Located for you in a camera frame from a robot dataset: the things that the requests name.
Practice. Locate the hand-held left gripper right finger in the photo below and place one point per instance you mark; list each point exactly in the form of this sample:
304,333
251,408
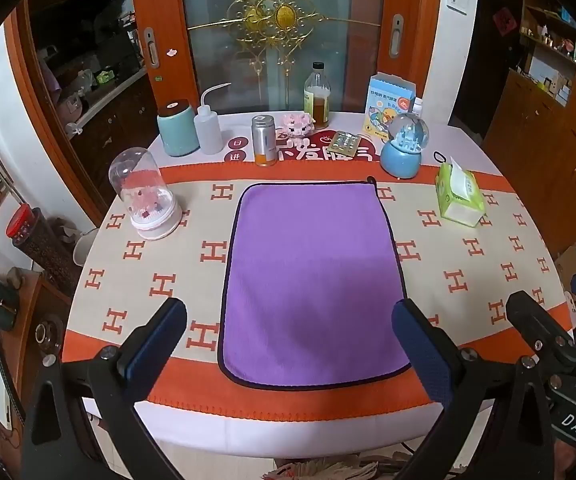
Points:
420,345

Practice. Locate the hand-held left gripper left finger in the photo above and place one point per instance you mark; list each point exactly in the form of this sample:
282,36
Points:
155,340

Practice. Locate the purple towel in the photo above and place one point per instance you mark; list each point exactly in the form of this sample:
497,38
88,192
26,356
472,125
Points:
313,285

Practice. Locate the orange patterned blanket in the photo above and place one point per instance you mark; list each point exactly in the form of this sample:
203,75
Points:
168,250

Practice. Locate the white cup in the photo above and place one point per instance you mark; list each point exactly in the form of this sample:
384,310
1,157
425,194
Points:
84,247

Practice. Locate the green tissue pack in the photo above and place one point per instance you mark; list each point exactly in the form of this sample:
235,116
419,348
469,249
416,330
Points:
460,195

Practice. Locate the glass dome with pink figure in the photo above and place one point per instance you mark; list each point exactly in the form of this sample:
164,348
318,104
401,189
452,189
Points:
143,195

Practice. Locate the jar with red lid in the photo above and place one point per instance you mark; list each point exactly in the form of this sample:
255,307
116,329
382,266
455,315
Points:
38,240

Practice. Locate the wooden shelf unit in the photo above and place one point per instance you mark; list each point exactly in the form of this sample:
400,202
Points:
543,125

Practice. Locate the blue snow globe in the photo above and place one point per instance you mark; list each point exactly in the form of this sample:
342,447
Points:
402,152

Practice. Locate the teal canister with dark lid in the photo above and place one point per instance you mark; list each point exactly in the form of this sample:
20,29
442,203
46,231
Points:
178,130

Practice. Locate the white squeeze bottle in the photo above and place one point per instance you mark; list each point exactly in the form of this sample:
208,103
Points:
208,132

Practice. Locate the pill blister pack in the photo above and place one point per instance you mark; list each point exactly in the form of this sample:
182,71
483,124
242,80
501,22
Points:
344,143

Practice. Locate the red printed mat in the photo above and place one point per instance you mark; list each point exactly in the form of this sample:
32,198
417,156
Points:
318,152

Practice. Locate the silver can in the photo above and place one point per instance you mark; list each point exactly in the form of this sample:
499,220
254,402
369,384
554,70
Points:
263,142

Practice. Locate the dark wooden cabinet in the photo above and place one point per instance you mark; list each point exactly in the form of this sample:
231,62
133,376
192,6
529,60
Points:
103,110

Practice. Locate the small white bottle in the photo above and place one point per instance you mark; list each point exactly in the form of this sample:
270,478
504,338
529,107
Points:
417,107

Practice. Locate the blue carton box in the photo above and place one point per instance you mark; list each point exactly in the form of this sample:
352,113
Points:
385,105

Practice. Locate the pink block toy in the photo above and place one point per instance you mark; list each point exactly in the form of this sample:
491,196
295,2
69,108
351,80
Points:
298,125

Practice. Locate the glass oil bottle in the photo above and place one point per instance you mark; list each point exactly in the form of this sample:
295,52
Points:
316,105

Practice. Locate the gold door ornament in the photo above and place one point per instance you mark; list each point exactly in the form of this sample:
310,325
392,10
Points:
280,15

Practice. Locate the white light switch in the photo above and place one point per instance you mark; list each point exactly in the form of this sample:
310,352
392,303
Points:
458,1

